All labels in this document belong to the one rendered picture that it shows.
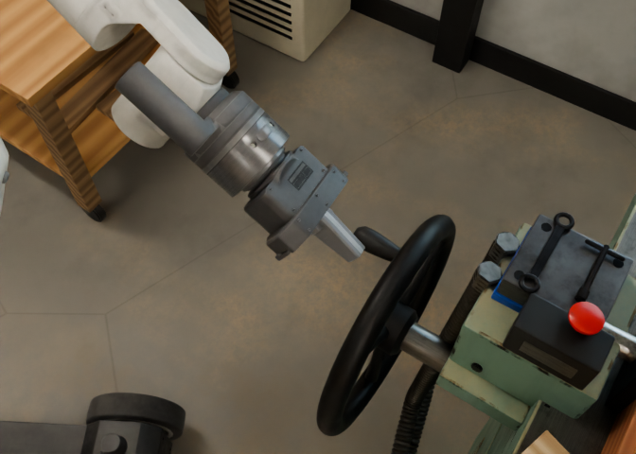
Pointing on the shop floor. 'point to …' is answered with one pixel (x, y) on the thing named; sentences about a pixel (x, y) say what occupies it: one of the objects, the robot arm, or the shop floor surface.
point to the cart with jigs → (78, 80)
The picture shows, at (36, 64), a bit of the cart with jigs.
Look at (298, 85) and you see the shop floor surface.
